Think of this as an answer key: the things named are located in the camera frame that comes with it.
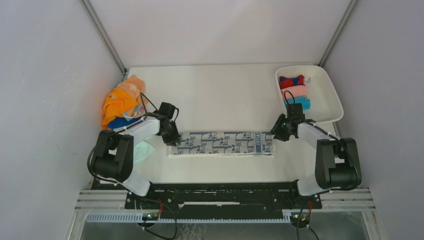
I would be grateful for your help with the white blue patterned towel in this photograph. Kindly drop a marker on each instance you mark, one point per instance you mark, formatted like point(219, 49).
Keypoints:
point(224, 143)

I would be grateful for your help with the white plastic tray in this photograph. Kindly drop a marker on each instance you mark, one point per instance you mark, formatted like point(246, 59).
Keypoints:
point(325, 106)

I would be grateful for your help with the orange towel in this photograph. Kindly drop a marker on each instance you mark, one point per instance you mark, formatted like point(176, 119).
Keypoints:
point(125, 101)

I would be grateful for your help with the mint green towel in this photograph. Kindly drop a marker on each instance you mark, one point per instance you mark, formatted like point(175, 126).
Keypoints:
point(142, 151)

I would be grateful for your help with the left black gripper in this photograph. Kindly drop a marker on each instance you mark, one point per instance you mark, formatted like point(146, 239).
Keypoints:
point(171, 141)

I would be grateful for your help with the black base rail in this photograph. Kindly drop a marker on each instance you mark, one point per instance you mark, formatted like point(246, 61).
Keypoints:
point(223, 201)

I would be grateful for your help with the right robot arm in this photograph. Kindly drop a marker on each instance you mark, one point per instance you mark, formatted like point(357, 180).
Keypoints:
point(337, 165)

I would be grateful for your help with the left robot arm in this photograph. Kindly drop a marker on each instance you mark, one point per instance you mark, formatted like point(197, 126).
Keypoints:
point(112, 158)

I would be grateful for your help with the bright blue towel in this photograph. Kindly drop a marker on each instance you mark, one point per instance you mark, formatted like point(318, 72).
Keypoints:
point(306, 103)

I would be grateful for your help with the pink rolled towel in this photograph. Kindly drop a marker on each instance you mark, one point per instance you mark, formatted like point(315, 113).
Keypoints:
point(294, 91)

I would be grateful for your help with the red blue rolled towel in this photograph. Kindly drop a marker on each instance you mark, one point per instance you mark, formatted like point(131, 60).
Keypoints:
point(287, 82)

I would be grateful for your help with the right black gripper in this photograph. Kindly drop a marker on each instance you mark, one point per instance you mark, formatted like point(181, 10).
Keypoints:
point(277, 130)

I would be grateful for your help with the dark blue towel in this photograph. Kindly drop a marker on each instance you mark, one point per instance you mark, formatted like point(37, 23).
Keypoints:
point(120, 122)

